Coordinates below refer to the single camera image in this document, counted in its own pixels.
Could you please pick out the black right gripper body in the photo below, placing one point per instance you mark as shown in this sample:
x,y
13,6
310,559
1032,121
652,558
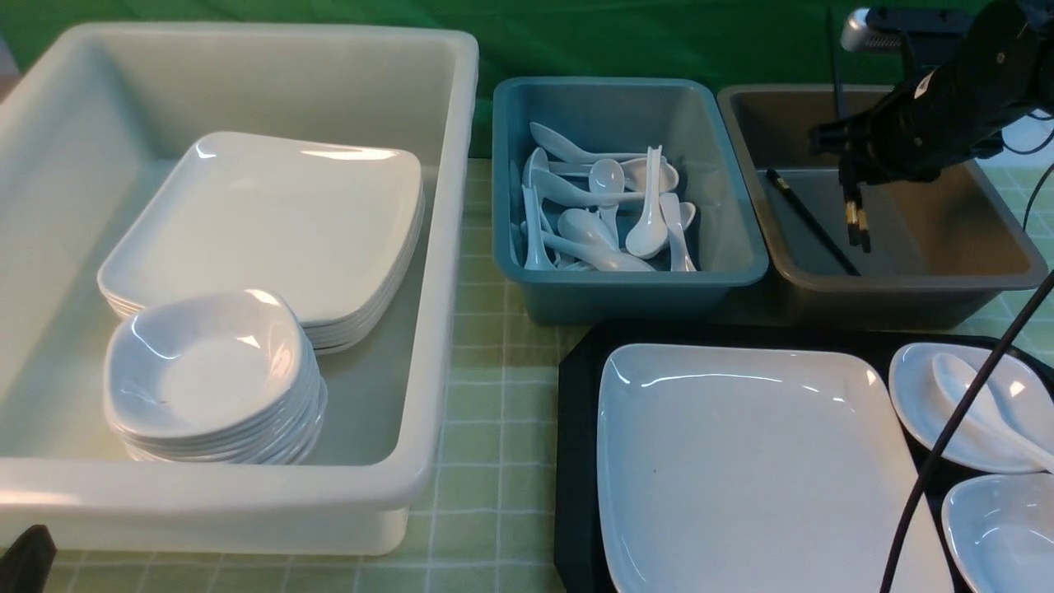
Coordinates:
x,y
926,124

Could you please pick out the white small dish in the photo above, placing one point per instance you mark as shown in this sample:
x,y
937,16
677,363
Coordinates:
x,y
999,529
1020,393

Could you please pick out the white ceramic soup spoon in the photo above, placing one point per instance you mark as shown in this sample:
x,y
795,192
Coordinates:
x,y
954,377

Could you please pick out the large white rectangular plate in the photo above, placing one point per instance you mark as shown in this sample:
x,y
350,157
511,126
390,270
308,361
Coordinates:
x,y
726,469

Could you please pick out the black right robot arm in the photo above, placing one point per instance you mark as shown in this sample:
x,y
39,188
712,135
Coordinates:
x,y
927,38

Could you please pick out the brown plastic bin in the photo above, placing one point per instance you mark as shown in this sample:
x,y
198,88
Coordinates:
x,y
940,251

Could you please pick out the black chopstick in brown bin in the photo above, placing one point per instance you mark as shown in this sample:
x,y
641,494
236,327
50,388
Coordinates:
x,y
810,221

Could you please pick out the green cloth backdrop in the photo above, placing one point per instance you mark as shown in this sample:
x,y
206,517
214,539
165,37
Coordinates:
x,y
716,43

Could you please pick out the teal plastic bin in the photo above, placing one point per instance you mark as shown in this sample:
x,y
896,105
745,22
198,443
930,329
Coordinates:
x,y
622,114

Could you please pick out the white spoon bottom of bin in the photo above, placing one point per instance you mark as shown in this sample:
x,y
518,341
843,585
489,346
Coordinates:
x,y
603,259

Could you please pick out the white spoon of bin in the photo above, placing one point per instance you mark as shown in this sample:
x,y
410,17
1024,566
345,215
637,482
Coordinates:
x,y
603,259
564,149
552,187

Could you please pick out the white spoon top of bin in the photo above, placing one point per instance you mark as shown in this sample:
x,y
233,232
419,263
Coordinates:
x,y
564,149

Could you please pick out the white spoon middle of bin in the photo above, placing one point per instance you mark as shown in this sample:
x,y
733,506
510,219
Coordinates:
x,y
552,187

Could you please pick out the black textured serving tray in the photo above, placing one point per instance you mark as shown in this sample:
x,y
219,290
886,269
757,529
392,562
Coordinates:
x,y
578,552

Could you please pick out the stack of white square plates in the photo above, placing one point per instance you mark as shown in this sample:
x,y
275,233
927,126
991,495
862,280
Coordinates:
x,y
331,229

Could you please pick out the stack of white small bowls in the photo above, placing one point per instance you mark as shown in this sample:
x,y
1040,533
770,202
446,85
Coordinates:
x,y
226,377

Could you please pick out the large white plastic bin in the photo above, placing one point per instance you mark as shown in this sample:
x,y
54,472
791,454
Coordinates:
x,y
88,135

